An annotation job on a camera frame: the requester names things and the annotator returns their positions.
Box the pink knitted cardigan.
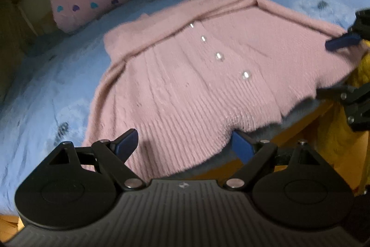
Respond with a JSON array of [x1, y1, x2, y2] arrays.
[[84, 0, 366, 180]]

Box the blue dandelion bed sheet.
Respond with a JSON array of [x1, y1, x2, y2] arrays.
[[1, 0, 369, 215]]

